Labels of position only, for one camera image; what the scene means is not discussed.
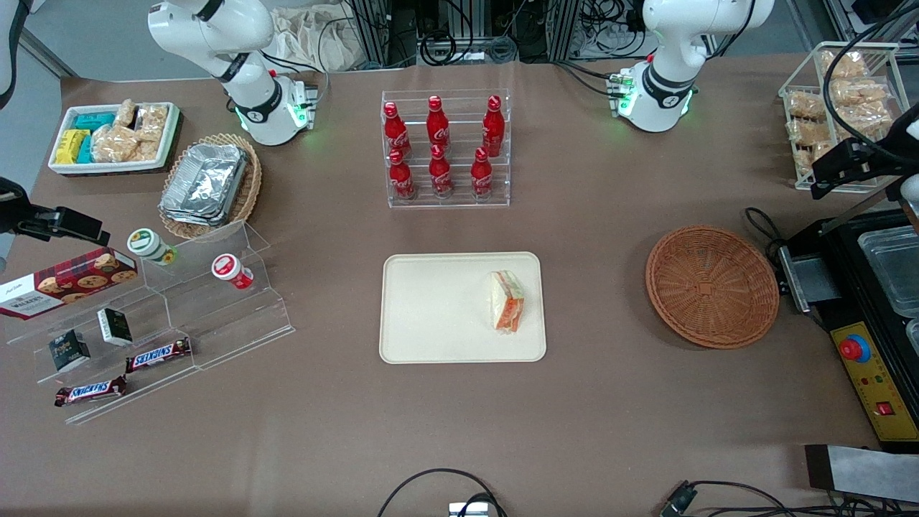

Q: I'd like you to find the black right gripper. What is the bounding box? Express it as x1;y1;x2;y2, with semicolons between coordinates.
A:
0;178;111;247

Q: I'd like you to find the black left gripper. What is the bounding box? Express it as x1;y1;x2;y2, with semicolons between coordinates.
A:
811;138;900;200

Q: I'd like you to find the triangular sandwich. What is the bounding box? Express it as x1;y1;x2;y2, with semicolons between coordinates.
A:
490;270;526;333

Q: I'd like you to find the oval light wicker basket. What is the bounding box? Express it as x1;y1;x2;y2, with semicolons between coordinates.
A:
159;133;263;241

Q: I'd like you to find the round brown wicker basket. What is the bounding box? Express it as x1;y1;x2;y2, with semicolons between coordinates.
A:
645;225;780;350

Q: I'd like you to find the beige rectangular tray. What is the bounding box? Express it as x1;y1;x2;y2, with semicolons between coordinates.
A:
379;252;547;365

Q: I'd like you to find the bagged fried snack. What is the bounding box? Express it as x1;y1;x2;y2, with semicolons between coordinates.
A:
831;78;888;107
786;91;826;120
833;101;897;141
788;118;831;146
793;144;834;177
821;50;868;80

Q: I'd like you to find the red tartan cookie box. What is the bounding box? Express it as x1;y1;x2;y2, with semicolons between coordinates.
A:
0;248;139;320

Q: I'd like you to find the white rectangular snack bin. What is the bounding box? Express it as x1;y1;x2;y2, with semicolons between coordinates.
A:
48;102;183;177

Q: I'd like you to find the yellow snack packet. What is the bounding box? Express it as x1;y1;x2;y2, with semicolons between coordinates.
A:
55;129;90;164

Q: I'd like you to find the green lid yogurt cup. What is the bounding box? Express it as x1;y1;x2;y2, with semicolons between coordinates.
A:
127;228;177;266

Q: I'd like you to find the clear plastic container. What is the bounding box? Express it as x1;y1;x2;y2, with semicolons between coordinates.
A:
858;225;919;318

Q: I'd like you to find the small black carton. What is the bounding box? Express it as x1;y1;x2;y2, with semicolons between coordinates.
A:
49;330;92;373
97;308;134;347

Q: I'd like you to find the black and yellow sealing machine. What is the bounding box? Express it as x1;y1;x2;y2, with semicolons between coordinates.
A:
779;192;919;453

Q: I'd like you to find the stack of foil containers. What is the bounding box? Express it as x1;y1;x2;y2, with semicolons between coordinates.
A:
159;144;249;228

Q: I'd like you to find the brown Snickers bar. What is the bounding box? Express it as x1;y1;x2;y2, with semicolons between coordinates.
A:
55;376;128;408
126;337;192;373

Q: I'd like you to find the red lid yogurt cup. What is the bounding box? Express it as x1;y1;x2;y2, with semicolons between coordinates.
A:
211;253;254;290

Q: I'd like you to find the clear acrylic stepped stand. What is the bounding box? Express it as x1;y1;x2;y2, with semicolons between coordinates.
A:
7;220;296;426

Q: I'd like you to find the beige cloth bag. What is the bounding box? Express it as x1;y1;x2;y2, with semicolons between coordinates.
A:
269;7;360;73

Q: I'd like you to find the grey and black mat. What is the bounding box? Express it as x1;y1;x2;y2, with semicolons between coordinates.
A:
804;444;919;503

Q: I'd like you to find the red cola bottle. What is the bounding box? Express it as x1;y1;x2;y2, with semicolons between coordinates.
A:
429;144;454;199
388;149;416;201
482;96;505;157
426;96;450;150
470;147;494;200
383;101;413;159

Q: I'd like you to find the clear acrylic bottle rack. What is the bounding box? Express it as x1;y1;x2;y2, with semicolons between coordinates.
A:
381;89;511;209

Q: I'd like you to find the white wire rack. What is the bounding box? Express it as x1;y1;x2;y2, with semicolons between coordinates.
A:
778;42;914;192

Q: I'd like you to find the black machine power cable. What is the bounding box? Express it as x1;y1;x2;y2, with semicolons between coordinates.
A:
744;207;790;263

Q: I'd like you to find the black cable with connector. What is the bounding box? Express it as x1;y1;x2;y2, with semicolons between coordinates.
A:
659;480;919;517

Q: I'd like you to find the aluminium frame with cables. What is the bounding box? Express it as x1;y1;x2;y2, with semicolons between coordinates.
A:
345;0;647;67

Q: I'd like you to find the black looped cable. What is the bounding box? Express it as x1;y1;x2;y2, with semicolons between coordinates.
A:
377;468;507;517

